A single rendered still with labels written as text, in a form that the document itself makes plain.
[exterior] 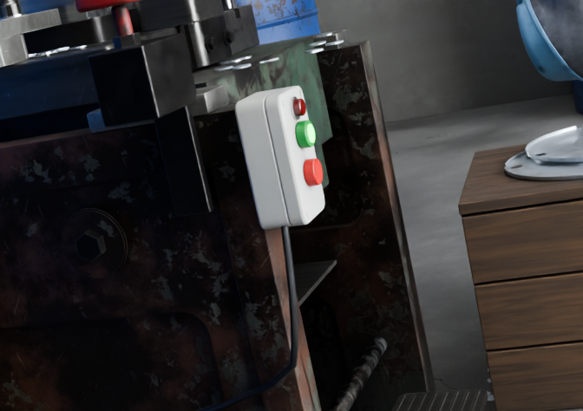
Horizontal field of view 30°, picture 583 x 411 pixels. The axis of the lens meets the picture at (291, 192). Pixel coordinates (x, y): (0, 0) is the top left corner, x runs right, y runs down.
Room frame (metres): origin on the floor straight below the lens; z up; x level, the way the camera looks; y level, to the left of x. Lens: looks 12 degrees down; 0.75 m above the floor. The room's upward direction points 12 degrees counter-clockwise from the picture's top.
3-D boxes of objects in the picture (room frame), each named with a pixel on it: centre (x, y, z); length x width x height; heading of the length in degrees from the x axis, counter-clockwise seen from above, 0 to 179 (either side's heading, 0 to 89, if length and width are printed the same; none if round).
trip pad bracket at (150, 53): (1.07, 0.12, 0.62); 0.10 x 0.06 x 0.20; 159
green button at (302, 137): (1.09, -0.03, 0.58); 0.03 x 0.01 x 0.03; 159
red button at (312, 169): (1.09, -0.03, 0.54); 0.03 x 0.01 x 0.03; 159
